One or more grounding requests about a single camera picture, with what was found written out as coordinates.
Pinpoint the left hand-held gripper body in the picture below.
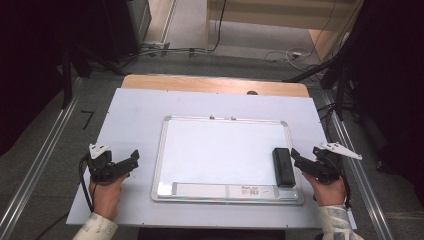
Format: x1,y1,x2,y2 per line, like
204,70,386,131
81,143,117,184

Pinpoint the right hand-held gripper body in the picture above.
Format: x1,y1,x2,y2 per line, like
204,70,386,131
311,141,364,185

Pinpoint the black whiteboard eraser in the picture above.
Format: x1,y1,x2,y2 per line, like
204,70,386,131
271,147,297,189

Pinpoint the metal framed whiteboard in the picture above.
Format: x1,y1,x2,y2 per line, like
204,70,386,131
150,115,305,206

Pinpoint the person's right hand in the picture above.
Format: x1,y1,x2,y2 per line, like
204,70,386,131
302,171,348,208

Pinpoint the person's left hand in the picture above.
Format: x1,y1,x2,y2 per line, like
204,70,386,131
88,172,130,222

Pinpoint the white table panel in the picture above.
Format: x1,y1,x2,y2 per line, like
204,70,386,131
65,87,358,231

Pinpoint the black metal stand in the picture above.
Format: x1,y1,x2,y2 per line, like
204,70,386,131
60,43,128,110
282,58,354,122

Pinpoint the wooden table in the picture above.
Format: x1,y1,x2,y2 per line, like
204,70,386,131
120,73,311,99

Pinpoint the black curtain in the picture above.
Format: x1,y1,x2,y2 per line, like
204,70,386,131
336,0,424,208
0,0,111,158

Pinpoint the dark cabinet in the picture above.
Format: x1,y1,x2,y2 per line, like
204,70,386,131
101,0,153,64

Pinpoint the beige wooden furniture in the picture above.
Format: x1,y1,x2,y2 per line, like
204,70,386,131
204,0,365,62

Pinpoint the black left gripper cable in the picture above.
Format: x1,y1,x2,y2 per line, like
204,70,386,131
34,156,101,240

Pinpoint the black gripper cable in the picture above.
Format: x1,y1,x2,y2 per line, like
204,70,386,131
324,156,353,210
34,156,101,240

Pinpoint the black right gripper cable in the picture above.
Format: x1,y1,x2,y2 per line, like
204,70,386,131
324,156,353,210

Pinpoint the black cable beside table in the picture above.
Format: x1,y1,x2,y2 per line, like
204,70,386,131
316,102,351,202

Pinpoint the long metal floor rail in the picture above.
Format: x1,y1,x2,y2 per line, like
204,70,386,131
0,76,85,240
320,90,397,240

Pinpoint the white floor cable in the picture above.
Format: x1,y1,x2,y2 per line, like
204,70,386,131
263,47,314,72

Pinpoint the black floor cable bundle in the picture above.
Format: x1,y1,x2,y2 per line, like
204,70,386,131
114,45,208,71

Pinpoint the black hanging cable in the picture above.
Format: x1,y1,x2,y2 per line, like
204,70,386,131
207,0,228,53

